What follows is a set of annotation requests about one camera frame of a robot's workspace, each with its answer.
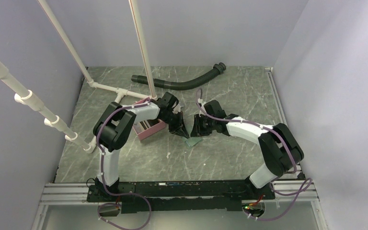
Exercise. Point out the pink card box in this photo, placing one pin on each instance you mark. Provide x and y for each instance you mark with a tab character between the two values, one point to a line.
146	122

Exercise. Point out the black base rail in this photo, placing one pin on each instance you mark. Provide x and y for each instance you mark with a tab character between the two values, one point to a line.
230	195

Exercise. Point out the white PVC pipe with fittings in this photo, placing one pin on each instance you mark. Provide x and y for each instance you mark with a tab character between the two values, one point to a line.
28	97

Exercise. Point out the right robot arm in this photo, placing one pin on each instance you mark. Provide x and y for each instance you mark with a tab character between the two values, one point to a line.
280	150

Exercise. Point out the aluminium frame rail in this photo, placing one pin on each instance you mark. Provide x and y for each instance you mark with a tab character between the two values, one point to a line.
77	194

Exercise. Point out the mint green card holder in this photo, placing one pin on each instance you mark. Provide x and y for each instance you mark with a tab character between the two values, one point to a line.
191	142

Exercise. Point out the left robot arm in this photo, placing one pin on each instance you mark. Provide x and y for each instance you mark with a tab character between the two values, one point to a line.
114	126

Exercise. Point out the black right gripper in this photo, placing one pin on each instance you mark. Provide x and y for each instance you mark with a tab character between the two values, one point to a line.
197	130

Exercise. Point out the white PVC pipe frame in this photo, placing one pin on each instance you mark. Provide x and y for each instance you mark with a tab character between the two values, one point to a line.
99	32

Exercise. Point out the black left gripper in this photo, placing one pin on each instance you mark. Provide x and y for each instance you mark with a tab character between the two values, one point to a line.
179	129

